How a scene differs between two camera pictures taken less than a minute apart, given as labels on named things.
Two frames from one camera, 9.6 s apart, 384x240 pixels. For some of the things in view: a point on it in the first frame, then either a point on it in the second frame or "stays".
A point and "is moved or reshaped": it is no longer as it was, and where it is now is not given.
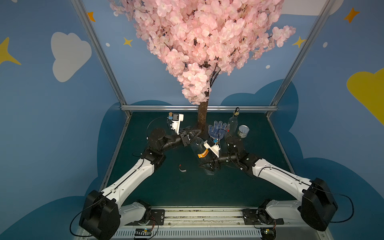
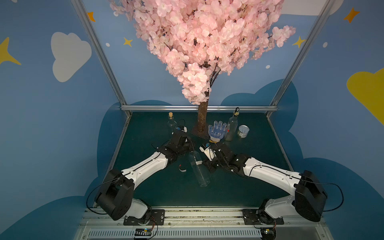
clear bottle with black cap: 202,154 is moved or reshaped
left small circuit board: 143,232 stays
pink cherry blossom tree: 202,42 stays
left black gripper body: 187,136 to 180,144
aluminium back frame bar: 194,108 stays
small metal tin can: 243,131 stays
